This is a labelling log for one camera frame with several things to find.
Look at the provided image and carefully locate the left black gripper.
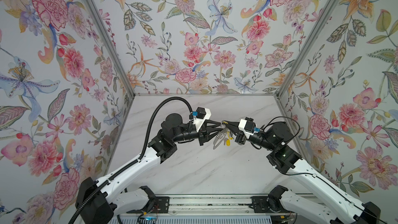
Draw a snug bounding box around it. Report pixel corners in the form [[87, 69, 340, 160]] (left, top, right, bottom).
[[171, 121, 223, 148]]

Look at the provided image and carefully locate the steel key holder plate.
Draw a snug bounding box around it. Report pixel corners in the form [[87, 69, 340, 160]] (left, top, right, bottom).
[[213, 128, 233, 150]]

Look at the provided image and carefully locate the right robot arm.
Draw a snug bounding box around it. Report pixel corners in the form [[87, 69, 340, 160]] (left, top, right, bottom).
[[222, 118, 382, 224]]

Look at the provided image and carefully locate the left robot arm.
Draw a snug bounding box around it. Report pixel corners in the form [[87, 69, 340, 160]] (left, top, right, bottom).
[[69, 113, 222, 224]]

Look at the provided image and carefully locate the right corner aluminium profile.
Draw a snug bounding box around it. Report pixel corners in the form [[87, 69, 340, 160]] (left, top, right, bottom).
[[274, 0, 338, 100]]

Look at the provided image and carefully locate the corner aluminium profile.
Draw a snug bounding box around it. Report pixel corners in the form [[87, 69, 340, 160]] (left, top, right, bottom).
[[274, 0, 338, 100], [83, 0, 135, 99]]

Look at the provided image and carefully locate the left corner aluminium profile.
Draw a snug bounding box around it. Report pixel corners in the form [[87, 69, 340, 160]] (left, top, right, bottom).
[[83, 0, 135, 99]]

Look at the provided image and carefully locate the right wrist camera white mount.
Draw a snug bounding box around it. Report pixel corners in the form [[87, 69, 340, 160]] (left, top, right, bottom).
[[238, 119, 259, 139]]

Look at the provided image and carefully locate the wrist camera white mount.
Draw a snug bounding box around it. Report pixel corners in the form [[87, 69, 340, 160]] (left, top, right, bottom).
[[192, 107, 211, 132], [238, 119, 259, 139]]

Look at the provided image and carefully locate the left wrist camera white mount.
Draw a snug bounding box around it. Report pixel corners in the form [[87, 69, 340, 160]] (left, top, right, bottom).
[[192, 107, 211, 132]]

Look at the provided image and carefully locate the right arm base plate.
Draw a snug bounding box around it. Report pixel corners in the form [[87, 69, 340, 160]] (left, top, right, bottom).
[[249, 196, 272, 214]]

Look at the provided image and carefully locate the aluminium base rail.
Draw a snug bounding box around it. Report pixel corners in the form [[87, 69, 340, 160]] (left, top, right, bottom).
[[118, 193, 299, 217]]

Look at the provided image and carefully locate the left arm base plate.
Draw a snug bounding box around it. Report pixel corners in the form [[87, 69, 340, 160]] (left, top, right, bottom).
[[146, 196, 170, 214]]

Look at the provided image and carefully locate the left black corrugated cable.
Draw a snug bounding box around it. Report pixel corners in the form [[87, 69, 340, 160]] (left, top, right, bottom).
[[68, 96, 194, 224]]

